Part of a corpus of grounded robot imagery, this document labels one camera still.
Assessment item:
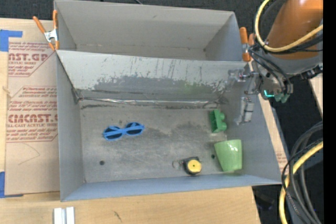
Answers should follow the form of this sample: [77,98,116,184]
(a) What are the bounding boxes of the green cup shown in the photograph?
[213,138,243,173]

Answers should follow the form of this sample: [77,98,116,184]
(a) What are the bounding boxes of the yellow and black tape measure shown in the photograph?
[172,156,203,176]

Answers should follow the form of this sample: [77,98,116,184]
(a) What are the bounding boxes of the green toy block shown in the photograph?
[208,109,228,133]

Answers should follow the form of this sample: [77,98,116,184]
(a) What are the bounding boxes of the brown cardboard board red print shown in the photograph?
[0,17,61,199]

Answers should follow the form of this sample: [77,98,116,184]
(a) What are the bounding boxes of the grey metal bin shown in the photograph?
[53,0,283,202]

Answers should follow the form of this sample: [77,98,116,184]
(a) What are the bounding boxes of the blue sunglasses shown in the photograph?
[102,122,145,141]

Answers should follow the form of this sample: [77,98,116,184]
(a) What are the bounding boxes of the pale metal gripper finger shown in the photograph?
[227,68,253,83]
[234,97,256,125]

